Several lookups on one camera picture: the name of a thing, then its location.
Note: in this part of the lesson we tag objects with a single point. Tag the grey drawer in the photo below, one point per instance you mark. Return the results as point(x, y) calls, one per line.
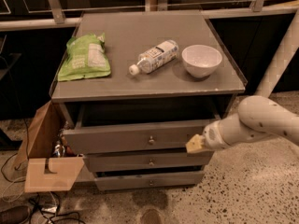
point(136, 137)
point(145, 160)
point(175, 179)

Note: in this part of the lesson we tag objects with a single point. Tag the clear plastic water bottle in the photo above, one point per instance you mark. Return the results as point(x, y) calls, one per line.
point(154, 58)

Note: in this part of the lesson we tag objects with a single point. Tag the grey bottom drawer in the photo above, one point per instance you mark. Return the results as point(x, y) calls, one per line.
point(175, 179)

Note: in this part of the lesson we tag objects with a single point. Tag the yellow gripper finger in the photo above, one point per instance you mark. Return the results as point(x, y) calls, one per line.
point(196, 144)

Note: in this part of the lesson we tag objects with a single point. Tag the dark shoe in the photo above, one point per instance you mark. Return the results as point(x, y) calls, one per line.
point(15, 215)

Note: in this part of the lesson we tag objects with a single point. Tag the brown cardboard box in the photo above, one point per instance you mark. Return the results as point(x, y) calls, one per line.
point(44, 172)

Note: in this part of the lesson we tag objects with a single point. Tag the grey middle drawer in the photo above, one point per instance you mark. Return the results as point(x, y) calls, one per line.
point(145, 160)

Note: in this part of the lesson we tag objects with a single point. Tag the grey wooden drawer cabinet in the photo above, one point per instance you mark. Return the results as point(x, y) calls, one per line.
point(167, 94)

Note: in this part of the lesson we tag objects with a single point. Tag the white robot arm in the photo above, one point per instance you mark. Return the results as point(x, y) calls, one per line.
point(257, 117)

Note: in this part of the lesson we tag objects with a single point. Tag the grey top drawer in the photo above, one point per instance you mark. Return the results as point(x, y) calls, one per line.
point(136, 137)

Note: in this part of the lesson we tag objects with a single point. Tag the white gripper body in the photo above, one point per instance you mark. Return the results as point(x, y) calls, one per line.
point(211, 136)

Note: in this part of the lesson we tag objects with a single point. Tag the white ceramic bowl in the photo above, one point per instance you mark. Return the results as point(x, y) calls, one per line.
point(201, 60)

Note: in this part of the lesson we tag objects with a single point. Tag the green snack bag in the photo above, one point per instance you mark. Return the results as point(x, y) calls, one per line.
point(85, 59)

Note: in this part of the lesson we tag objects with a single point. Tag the snack items in box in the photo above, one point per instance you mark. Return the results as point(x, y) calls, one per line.
point(60, 147)

